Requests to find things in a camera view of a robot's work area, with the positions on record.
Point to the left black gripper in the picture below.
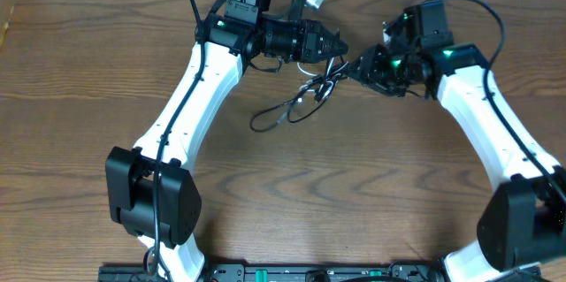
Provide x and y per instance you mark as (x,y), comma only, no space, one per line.
(309,38)

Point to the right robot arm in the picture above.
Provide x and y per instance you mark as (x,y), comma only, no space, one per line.
(523,225)

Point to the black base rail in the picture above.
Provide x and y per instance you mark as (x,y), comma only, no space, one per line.
(396,271)

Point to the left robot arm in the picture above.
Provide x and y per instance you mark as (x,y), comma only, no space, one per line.
(150,186)

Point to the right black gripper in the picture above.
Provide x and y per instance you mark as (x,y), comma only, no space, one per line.
(370,72)

